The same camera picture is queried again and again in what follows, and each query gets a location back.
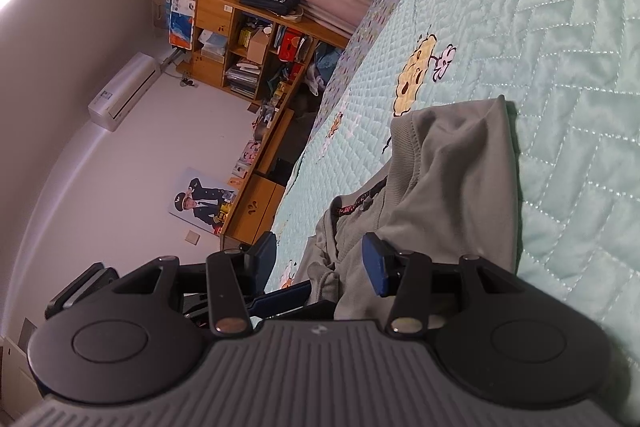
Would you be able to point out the bee-print quilted bedspread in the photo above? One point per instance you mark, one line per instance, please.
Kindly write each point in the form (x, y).
(550, 57)

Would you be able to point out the white air conditioner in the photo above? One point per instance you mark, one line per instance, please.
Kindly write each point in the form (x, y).
(122, 92)

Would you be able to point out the row of books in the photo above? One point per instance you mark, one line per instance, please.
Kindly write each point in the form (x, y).
(242, 82)

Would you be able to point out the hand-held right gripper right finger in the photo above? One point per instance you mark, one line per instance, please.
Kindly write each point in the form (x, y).
(375, 264)

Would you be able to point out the wall poster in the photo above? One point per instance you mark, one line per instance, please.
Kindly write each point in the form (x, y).
(202, 202)

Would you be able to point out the white wall switch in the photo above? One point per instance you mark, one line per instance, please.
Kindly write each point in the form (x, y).
(192, 237)

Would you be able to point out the blue clothes pile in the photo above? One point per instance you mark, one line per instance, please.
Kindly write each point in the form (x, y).
(325, 69)

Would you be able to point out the grey t-shirt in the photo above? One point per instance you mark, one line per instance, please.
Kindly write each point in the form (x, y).
(450, 187)

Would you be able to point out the cardboard box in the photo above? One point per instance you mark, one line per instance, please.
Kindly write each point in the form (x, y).
(259, 44)

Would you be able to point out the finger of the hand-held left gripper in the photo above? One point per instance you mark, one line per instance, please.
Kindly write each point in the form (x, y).
(280, 297)
(305, 309)

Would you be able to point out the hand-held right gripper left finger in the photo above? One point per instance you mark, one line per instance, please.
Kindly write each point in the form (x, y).
(267, 257)

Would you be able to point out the wooden bookshelf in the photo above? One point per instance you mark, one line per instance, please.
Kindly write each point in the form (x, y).
(235, 47)

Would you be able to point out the blue white box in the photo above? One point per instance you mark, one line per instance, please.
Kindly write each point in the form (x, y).
(182, 22)

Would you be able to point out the orange box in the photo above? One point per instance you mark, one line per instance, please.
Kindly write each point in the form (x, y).
(292, 47)

